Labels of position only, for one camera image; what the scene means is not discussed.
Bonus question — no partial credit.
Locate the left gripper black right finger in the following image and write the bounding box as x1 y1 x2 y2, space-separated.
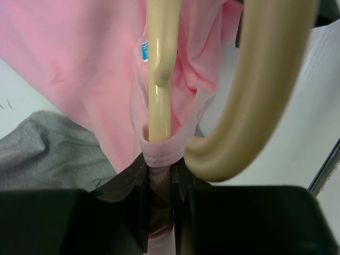
172 160 339 254

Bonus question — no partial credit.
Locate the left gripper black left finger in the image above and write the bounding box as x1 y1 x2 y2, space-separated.
1 156 149 254

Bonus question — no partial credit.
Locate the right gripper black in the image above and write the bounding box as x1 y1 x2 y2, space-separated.
235 1 339 48

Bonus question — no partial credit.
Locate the grey t shirt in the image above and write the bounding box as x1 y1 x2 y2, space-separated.
1 111 116 191

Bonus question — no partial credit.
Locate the pink t shirt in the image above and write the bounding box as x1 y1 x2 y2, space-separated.
1 1 242 254

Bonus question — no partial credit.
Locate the beige plastic hanger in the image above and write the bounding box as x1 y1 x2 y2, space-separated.
148 1 310 182

